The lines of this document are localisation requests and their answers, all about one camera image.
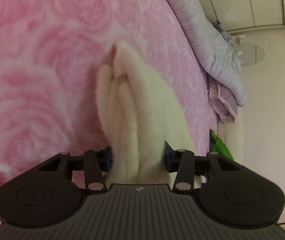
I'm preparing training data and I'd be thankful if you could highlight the green knitted sweater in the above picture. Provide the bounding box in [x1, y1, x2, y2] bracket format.
[210, 129, 234, 160]

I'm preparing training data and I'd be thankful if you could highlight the lavender grey quilt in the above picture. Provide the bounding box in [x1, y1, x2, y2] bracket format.
[167, 0, 246, 106]

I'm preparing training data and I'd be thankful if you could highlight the cream white fleece garment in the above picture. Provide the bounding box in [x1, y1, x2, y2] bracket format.
[96, 41, 195, 186]

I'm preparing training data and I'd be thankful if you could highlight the pink rose pattern bedspread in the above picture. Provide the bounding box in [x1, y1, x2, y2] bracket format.
[0, 0, 220, 237]

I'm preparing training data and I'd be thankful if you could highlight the folded mauve pink cloth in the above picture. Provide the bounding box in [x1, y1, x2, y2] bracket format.
[208, 75, 238, 123]

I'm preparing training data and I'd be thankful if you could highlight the round white side table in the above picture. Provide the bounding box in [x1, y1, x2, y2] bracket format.
[232, 35, 265, 66]

